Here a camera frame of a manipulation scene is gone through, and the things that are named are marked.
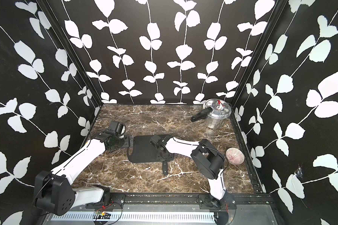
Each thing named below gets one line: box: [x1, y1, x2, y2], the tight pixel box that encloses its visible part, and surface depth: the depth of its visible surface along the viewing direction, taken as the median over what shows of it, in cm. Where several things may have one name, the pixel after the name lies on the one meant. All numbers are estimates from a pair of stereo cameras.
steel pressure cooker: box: [190, 98, 232, 129], surface depth 101 cm
